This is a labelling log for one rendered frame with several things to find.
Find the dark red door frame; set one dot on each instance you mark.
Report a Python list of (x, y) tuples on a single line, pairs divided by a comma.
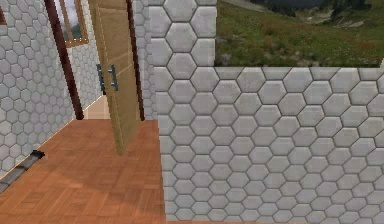
[(66, 66)]

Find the light wooden room door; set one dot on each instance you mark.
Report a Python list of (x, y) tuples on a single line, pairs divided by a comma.
[(116, 66)]

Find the dark grey floor strip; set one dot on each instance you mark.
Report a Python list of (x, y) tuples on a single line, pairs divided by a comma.
[(20, 169)]

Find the large landscape window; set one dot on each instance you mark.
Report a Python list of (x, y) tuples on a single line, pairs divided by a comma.
[(300, 33)]

